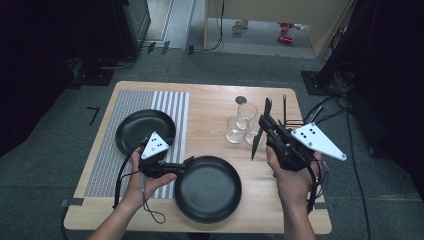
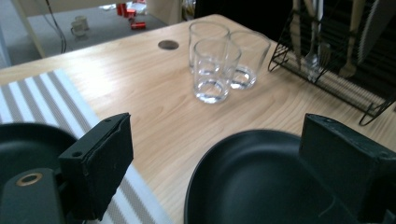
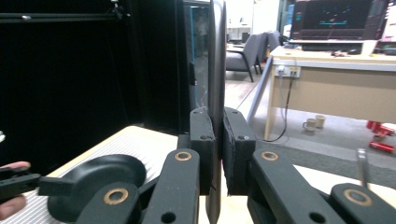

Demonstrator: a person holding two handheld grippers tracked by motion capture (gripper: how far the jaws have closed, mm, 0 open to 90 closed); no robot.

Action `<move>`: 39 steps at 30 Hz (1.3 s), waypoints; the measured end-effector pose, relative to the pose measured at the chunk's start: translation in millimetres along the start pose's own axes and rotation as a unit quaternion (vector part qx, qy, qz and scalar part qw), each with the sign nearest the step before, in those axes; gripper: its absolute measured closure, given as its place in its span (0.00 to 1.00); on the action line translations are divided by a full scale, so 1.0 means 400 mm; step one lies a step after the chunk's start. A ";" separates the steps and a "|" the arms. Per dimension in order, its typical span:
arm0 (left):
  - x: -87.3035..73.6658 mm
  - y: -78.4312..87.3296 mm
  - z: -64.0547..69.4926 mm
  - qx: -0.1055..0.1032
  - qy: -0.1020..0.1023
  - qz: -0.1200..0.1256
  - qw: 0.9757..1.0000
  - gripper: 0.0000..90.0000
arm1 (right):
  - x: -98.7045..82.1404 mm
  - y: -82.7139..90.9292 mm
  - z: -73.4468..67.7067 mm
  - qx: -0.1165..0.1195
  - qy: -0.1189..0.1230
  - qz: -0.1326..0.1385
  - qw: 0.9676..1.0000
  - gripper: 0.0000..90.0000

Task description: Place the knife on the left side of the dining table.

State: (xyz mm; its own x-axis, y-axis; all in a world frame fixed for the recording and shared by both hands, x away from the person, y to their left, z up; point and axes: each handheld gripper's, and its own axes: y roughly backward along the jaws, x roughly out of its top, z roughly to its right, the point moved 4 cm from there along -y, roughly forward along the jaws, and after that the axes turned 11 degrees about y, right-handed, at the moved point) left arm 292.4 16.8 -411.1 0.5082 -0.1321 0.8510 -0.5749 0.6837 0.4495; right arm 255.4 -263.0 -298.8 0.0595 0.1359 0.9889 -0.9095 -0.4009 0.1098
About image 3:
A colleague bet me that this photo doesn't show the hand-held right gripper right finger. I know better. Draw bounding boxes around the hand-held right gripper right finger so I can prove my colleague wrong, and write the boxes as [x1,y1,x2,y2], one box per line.
[221,106,257,196]

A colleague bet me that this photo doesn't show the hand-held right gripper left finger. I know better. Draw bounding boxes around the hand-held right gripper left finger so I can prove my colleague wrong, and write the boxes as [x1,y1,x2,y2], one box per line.
[189,106,217,196]

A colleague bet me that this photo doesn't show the black round plate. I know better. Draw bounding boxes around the black round plate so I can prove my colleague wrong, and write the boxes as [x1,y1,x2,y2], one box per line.
[205,0,228,224]
[46,153,148,223]

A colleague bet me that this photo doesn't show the grey white striped placemat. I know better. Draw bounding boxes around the grey white striped placemat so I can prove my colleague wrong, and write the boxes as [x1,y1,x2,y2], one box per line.
[0,133,188,224]

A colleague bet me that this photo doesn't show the white power socket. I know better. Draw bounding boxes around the white power socket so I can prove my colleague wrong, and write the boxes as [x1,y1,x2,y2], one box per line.
[275,64,303,78]

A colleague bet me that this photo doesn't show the grey armchair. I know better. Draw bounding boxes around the grey armchair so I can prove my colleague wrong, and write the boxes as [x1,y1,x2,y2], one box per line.
[225,32,270,83]
[265,30,283,54]

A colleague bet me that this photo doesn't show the black curtain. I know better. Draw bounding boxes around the black curtain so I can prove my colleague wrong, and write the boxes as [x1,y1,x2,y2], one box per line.
[0,0,181,175]

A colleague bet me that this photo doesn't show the beige wooden desk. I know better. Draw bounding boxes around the beige wooden desk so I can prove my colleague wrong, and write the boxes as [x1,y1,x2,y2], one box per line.
[264,46,396,141]

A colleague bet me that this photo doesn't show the grey metal utensil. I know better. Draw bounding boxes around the grey metal utensil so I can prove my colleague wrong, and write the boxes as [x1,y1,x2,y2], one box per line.
[355,147,371,190]

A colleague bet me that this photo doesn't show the black keyboard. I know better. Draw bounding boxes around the black keyboard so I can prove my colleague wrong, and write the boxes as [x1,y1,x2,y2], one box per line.
[301,43,363,52]

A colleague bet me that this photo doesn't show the black computer monitor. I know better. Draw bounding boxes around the black computer monitor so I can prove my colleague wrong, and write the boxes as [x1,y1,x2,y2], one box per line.
[289,0,390,41]

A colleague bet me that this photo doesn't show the black hanging desk cable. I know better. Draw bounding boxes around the black hanging desk cable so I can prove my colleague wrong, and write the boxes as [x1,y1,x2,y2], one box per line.
[264,76,295,144]

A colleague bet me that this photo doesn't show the black metal frame bar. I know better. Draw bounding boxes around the black metal frame bar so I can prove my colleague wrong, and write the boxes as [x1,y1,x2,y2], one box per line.
[0,11,125,24]

